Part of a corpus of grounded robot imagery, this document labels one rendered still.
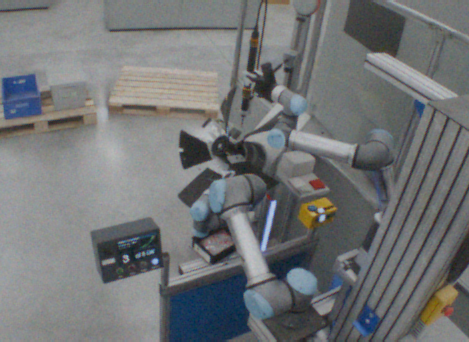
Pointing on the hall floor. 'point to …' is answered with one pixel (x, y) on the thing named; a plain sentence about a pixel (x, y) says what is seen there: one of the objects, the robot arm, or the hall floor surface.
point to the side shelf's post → (286, 219)
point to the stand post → (265, 203)
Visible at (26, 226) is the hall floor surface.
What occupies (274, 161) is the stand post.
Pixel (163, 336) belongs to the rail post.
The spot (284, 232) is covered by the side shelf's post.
